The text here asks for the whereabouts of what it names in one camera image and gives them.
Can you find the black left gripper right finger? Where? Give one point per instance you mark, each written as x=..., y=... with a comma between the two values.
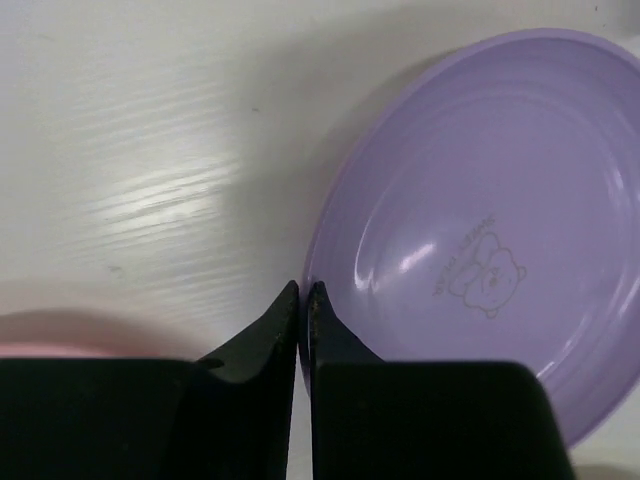
x=373, y=419

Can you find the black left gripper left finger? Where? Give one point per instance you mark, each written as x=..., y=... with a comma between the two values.
x=225, y=414

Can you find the purple plastic plate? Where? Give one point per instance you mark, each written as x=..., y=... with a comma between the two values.
x=492, y=213

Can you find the pink plastic plate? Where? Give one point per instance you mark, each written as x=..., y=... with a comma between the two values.
x=69, y=333

